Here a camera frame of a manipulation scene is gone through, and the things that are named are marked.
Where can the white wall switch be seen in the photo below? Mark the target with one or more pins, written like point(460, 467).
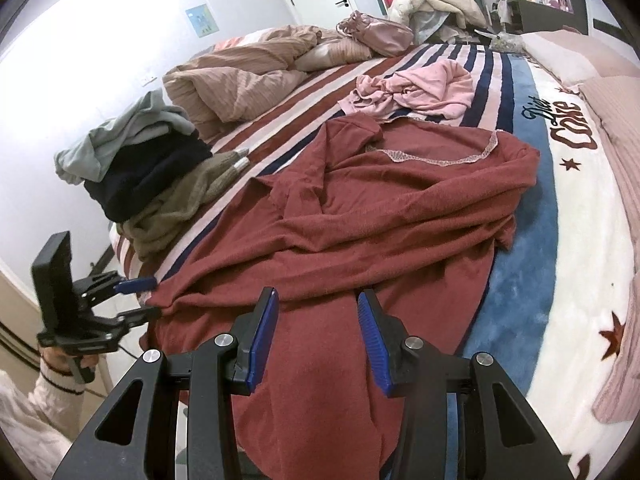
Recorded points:
point(148, 80)

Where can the pink pillow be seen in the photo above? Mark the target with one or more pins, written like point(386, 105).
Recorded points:
point(575, 52)
point(622, 160)

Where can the pink crumpled garment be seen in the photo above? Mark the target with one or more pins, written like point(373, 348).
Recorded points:
point(430, 87)

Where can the crumpled clear plastic bag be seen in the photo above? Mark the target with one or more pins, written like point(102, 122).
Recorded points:
point(507, 42)

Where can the pink satin bag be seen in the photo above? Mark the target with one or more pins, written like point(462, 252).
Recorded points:
point(385, 35)

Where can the dark desk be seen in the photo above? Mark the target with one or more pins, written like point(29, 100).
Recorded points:
point(545, 15)

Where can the light grey garment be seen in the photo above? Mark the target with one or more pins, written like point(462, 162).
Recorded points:
point(125, 135)

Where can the white bed headboard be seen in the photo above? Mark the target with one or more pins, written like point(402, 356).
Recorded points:
point(607, 22)

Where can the striped printed blanket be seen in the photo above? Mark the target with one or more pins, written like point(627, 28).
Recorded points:
point(550, 260)

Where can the beige knit sweater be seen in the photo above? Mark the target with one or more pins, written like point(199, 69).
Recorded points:
point(175, 210)

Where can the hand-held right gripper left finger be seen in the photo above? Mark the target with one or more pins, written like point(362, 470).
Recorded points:
point(260, 342)

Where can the black garment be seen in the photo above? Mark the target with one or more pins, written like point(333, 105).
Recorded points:
point(150, 175)

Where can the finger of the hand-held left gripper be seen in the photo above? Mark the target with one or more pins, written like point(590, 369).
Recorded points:
point(135, 319)
point(135, 285)

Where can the red knit sweater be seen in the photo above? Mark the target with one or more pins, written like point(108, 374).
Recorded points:
point(375, 210)

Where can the small blue wall poster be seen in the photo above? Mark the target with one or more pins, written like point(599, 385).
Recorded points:
point(198, 20)

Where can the white duvet pile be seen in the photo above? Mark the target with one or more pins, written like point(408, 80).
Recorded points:
point(435, 0)

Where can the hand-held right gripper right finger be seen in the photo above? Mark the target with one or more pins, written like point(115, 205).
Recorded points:
point(372, 347)

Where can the person's left hand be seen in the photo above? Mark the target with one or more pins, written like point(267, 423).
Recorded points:
point(52, 360)

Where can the pink striped quilt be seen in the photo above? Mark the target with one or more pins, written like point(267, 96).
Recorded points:
point(240, 75)

